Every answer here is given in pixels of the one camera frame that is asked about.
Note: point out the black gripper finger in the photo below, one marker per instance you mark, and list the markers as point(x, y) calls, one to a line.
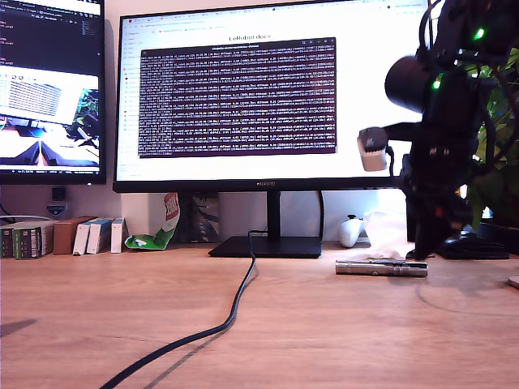
point(458, 221)
point(425, 235)

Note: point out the metallic silver laser pointer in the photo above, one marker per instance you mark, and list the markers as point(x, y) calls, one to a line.
point(377, 269)

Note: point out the black leather wallet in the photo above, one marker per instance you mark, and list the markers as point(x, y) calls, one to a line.
point(474, 248)

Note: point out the crumpled white plastic bag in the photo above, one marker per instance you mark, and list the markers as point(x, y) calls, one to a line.
point(385, 239)

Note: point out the black plant pot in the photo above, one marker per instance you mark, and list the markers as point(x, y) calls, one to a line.
point(503, 237)

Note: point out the white game controller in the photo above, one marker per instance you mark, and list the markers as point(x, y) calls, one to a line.
point(348, 234)

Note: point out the round wooden coaster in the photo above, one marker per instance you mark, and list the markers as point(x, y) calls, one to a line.
point(514, 282)

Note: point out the green leafy houseplant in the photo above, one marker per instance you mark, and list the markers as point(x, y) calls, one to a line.
point(504, 133)

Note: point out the large black Huawei monitor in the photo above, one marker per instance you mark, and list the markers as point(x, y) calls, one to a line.
point(284, 101)

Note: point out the dark patterned box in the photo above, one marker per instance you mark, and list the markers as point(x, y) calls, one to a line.
point(202, 220)

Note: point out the green red snack bag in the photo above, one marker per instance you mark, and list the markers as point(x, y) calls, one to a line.
point(149, 241)

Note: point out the small white blue box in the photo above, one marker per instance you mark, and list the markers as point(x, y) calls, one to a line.
point(116, 236)
point(80, 240)
point(94, 238)

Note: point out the brown cardboard box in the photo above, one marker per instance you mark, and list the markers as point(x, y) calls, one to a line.
point(63, 236)

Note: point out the small black cube adapter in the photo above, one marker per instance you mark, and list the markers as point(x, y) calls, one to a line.
point(58, 193)

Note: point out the blue white shield badge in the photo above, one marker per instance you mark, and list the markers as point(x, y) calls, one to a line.
point(56, 210)

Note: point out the bright green printed box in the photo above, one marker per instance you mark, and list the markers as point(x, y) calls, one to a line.
point(23, 242)

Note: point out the dark green printed box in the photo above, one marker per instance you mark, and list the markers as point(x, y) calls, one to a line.
point(6, 242)

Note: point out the black monitor with dark screen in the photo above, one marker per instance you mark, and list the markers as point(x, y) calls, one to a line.
point(48, 48)

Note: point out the pale grey camera box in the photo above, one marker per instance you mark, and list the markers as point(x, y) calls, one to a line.
point(373, 158)

